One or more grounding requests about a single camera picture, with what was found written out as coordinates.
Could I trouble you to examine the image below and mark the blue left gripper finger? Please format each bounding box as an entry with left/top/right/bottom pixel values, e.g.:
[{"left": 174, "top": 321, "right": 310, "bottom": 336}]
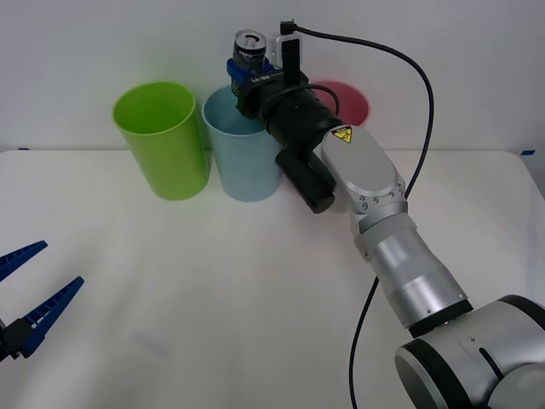
[
  {"left": 6, "top": 276, "right": 85, "bottom": 360},
  {"left": 0, "top": 240, "right": 49, "bottom": 282}
]

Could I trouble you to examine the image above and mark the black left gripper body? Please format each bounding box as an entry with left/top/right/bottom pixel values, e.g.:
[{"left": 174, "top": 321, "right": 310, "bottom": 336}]
[{"left": 0, "top": 319, "right": 16, "bottom": 363}]

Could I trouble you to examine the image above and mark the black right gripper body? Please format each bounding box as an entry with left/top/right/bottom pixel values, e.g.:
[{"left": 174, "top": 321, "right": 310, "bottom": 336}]
[{"left": 236, "top": 70, "right": 312, "bottom": 124}]

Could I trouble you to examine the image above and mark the dark blue drink can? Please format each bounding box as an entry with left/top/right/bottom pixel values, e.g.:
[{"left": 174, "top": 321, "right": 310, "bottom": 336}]
[{"left": 231, "top": 29, "right": 268, "bottom": 93}]

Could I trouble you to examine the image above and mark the pink plastic bin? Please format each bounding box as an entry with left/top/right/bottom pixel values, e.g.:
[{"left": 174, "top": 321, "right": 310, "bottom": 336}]
[{"left": 307, "top": 80, "right": 370, "bottom": 129}]

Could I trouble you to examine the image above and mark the pale blue plastic bin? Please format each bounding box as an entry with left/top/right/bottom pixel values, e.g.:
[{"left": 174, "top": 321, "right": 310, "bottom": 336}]
[{"left": 201, "top": 84, "right": 282, "bottom": 202}]

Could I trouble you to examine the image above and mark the green plastic bin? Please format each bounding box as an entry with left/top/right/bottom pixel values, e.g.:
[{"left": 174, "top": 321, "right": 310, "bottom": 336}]
[{"left": 112, "top": 82, "right": 210, "bottom": 201}]

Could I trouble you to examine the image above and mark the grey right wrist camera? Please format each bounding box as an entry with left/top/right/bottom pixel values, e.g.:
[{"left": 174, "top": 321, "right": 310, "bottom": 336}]
[{"left": 268, "top": 36, "right": 302, "bottom": 86}]

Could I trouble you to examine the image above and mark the black camera cable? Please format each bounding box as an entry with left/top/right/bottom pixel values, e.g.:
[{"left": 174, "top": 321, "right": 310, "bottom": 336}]
[{"left": 278, "top": 19, "right": 436, "bottom": 409}]

